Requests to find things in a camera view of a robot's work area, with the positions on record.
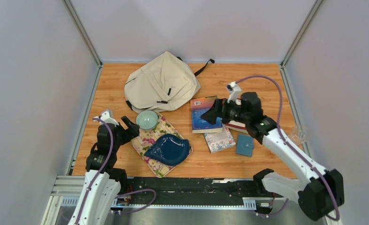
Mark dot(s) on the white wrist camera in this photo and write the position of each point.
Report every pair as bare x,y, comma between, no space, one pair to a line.
107,117
234,91

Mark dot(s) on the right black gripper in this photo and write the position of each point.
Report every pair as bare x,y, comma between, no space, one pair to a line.
219,109

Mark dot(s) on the aluminium frame rail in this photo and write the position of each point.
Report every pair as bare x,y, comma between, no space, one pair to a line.
72,186

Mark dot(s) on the blue sunset cover book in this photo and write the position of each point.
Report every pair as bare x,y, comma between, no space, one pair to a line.
198,107

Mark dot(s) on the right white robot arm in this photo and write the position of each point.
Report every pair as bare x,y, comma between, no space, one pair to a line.
317,190

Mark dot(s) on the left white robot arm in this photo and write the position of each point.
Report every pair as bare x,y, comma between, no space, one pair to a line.
102,180

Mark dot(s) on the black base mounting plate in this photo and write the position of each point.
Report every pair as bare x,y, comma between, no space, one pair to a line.
199,191

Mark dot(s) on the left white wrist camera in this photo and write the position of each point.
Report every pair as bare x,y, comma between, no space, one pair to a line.
107,117

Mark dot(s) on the floral rectangular tray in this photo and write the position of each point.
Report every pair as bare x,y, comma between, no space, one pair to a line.
148,137

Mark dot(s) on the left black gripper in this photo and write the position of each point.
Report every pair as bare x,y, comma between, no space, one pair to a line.
132,131

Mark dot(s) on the beige canvas backpack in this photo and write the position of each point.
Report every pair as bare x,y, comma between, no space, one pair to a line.
165,83

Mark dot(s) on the dark blue leaf plate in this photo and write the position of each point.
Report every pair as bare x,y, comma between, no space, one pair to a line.
169,150

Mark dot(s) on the red white cover book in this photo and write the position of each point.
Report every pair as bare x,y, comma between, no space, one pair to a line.
237,126

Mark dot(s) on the clear plastic cup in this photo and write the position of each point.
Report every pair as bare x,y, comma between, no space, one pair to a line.
299,134

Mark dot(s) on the floral white cover book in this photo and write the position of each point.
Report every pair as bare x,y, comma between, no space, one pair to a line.
219,141

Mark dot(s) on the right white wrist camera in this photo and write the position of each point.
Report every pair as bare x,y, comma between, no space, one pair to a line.
234,91

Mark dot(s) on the blue leather wallet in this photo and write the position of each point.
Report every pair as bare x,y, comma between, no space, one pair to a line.
244,145

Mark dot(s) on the light green ceramic bowl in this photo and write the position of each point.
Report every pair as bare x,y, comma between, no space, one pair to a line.
147,119

